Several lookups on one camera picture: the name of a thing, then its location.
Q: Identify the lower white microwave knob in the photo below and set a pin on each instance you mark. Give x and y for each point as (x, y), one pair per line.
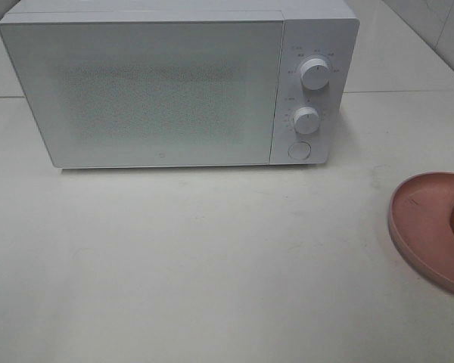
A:
(306, 120)

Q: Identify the upper white microwave knob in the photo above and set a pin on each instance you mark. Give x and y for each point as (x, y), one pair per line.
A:
(315, 73)

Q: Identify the white microwave knob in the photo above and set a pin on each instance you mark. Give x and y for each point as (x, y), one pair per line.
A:
(306, 120)
(315, 73)

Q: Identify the pink round plate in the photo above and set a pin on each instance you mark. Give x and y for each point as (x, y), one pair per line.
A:
(420, 216)

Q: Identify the white microwave oven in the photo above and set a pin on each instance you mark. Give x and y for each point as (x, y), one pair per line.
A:
(310, 28)

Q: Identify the round white door button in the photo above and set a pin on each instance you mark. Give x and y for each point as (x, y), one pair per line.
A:
(299, 151)

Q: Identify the white microwave door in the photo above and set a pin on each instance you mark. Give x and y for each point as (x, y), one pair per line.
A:
(149, 94)

